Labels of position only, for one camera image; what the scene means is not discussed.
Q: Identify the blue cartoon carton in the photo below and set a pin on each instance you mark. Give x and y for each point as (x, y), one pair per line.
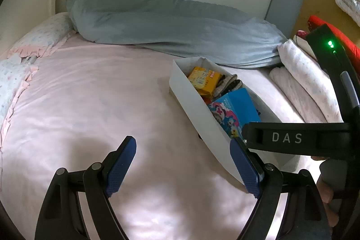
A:
(236, 107)

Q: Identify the person's right hand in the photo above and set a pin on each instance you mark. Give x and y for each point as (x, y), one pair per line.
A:
(326, 195)

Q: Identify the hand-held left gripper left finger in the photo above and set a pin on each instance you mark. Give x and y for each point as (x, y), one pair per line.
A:
(121, 169)

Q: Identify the white fabric storage box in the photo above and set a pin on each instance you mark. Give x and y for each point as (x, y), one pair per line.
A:
(191, 96)

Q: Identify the yellow biscuit packet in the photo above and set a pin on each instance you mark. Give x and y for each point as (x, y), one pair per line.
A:
(201, 79)

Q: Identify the grey laptop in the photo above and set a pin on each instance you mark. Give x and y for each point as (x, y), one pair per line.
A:
(287, 3)

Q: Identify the striped grey socks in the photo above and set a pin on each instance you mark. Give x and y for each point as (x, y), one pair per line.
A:
(227, 85)

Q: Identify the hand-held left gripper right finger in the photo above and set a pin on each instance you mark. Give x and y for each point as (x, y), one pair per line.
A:
(244, 169)

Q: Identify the grey-blue bolster pillow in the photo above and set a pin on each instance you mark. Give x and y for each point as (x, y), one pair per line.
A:
(154, 20)

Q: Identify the white floral folded blanket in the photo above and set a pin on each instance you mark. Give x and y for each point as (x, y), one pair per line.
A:
(303, 65)

